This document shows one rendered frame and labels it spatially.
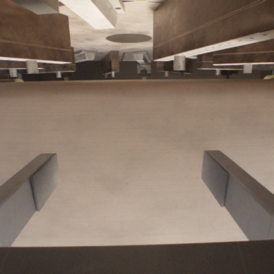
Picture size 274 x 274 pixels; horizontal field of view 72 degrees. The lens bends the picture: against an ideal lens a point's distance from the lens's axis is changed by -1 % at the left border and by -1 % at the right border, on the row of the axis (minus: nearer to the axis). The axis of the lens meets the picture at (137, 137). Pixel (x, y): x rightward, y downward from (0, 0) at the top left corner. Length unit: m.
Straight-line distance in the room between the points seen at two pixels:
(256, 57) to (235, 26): 1.42
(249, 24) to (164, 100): 0.68
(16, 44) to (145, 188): 1.47
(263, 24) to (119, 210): 0.75
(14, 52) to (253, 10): 1.38
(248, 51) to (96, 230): 2.23
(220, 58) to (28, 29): 1.80
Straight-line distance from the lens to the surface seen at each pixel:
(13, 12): 1.68
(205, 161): 0.16
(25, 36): 1.68
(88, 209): 0.32
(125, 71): 6.23
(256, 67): 3.90
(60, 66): 3.63
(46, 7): 0.84
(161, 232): 0.34
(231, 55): 2.37
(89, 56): 3.87
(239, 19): 0.94
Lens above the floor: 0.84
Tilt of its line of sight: 17 degrees up
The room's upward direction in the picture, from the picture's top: 179 degrees clockwise
